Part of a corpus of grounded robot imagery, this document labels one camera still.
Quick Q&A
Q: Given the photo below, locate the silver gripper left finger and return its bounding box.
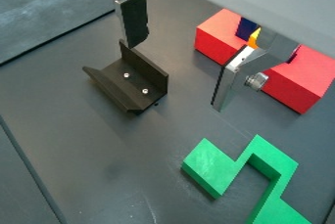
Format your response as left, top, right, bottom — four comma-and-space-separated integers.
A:
114, 0, 149, 48

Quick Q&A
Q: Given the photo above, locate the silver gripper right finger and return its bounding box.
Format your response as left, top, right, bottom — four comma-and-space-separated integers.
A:
210, 27, 299, 112

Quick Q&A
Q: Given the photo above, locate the green bridge-shaped block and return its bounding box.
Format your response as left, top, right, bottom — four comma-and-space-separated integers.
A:
181, 134, 313, 224

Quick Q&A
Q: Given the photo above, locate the red base board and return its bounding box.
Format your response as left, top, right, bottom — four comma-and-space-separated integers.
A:
194, 9, 335, 113

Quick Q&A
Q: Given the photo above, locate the black U-shaped fixture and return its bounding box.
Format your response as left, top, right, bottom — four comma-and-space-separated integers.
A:
83, 40, 169, 114

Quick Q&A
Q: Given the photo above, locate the yellow long bar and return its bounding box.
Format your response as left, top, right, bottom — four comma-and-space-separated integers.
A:
248, 28, 261, 49

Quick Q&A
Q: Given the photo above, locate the left dark blue block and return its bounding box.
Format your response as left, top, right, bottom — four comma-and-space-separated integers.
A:
236, 18, 257, 41

